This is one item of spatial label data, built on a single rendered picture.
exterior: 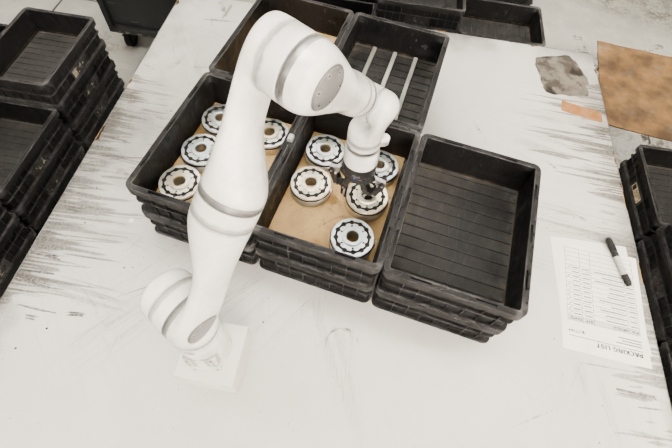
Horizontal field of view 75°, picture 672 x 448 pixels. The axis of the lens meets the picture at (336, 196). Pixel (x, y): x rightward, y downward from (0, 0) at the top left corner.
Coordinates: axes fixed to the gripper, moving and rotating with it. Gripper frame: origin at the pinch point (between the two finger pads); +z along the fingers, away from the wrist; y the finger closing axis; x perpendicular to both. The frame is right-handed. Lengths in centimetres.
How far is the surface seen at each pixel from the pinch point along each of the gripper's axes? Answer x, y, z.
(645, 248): 56, 108, 60
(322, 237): -11.9, -3.7, 4.4
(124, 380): -55, -34, 17
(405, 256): -9.5, 16.2, 4.5
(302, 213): -7.6, -10.6, 4.4
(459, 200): 10.6, 25.4, 4.5
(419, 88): 45.8, 6.2, 4.7
